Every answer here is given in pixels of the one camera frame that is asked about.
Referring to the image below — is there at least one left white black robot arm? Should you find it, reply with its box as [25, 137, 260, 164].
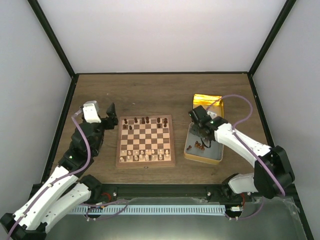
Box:
[0, 100, 119, 240]

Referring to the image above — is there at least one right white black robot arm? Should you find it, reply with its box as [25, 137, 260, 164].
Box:
[188, 105, 295, 202]

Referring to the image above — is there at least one wooden chess board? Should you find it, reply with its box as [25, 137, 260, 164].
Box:
[115, 114, 176, 169]

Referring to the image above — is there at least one row of white chess pieces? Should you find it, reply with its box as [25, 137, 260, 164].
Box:
[118, 149, 173, 163]

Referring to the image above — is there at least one gold tin box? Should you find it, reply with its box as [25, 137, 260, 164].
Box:
[184, 123, 224, 165]

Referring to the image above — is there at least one gold tin lid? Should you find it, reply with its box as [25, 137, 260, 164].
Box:
[192, 93, 225, 119]

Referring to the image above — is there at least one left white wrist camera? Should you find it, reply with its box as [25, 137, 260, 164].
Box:
[82, 100, 101, 124]

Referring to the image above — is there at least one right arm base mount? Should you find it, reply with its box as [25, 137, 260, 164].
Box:
[205, 184, 253, 204]

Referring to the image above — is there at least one black aluminium front rail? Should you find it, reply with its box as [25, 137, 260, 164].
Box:
[83, 183, 283, 202]

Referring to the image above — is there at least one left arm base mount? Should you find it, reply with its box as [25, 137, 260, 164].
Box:
[85, 184, 118, 204]

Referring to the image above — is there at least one light blue slotted cable duct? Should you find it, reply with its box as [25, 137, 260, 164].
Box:
[69, 205, 226, 216]

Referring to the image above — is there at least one black enclosure frame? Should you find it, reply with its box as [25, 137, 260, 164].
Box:
[13, 0, 315, 240]

